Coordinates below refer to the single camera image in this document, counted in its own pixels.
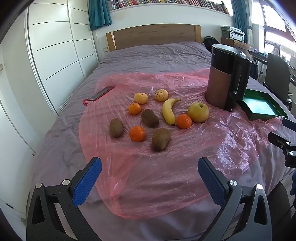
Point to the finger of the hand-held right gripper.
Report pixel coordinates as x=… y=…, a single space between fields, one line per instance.
x=278 y=140
x=290 y=124

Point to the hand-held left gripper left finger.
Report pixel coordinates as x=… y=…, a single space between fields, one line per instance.
x=87 y=182

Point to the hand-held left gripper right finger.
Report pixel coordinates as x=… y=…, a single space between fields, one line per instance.
x=212 y=183

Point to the green tray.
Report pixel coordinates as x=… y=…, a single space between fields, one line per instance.
x=261 y=106

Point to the brown kiwi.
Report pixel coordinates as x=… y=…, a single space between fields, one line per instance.
x=161 y=139
x=116 y=127
x=150 y=118

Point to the orange tangerine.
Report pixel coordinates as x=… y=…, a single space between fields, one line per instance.
x=137 y=133
x=184 y=121
x=134 y=109

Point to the yellow-green apple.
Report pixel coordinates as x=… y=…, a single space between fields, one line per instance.
x=198 y=112

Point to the yellow banana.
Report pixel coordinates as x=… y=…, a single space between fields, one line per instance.
x=167 y=112

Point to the golden round pear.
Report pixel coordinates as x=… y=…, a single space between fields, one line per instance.
x=141 y=98

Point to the striped yellow pepino melon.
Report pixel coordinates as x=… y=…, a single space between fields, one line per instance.
x=161 y=95

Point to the blue cloth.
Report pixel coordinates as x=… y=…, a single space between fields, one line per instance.
x=294 y=180

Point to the pink plastic sheet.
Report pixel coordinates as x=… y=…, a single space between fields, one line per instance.
x=161 y=173

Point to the grey chair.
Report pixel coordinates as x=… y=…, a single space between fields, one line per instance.
x=277 y=71

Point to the black office chair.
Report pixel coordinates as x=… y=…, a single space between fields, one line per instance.
x=279 y=204

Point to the dark blue bag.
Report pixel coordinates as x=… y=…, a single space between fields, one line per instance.
x=253 y=68

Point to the white desk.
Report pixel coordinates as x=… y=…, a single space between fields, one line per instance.
x=259 y=55

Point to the black and brown kettle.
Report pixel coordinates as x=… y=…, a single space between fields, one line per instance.
x=220 y=81

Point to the phone in red case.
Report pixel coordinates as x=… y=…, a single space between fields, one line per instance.
x=103 y=92

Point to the window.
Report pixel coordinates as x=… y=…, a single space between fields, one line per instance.
x=272 y=23

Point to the wooden cabinet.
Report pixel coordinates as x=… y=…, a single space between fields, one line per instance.
x=227 y=42

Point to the grey printer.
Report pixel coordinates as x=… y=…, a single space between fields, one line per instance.
x=233 y=33

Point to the black backpack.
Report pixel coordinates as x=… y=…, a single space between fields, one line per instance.
x=209 y=41

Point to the teal curtain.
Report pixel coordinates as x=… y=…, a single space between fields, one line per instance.
x=99 y=14
x=240 y=16

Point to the bed with grey cover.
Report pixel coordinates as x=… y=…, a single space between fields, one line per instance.
x=150 y=58

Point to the white wardrobe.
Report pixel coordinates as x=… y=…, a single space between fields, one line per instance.
x=53 y=46

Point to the wooden headboard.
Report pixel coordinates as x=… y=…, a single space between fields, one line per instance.
x=152 y=34

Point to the row of books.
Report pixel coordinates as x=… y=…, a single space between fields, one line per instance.
x=161 y=2

